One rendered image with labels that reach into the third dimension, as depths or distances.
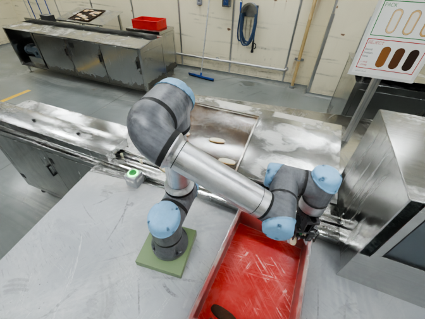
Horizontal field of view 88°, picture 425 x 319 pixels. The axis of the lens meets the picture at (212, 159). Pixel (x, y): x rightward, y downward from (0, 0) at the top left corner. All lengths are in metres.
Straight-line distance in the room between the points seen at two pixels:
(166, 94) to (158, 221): 0.44
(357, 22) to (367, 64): 2.64
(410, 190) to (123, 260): 1.01
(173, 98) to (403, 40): 1.30
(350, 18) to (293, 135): 2.94
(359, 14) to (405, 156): 3.43
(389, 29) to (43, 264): 1.93
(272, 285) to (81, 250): 0.80
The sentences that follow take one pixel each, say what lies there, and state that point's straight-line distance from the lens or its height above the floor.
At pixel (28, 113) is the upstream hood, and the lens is 2.07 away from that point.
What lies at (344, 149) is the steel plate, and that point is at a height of 0.82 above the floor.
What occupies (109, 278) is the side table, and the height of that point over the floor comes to 0.82.
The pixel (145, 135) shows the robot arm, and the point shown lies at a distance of 0.50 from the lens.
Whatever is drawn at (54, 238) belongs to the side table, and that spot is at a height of 0.82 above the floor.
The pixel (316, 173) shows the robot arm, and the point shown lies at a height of 1.34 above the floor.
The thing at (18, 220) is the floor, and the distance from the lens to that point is 2.67.
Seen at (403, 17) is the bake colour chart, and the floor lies 1.57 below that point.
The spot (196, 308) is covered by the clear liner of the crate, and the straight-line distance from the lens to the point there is 0.85.
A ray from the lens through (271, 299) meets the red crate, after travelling 0.99.
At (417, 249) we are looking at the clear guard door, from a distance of 0.93.
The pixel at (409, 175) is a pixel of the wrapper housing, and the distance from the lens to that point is 0.85.
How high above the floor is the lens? 1.74
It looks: 42 degrees down
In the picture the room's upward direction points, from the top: 2 degrees clockwise
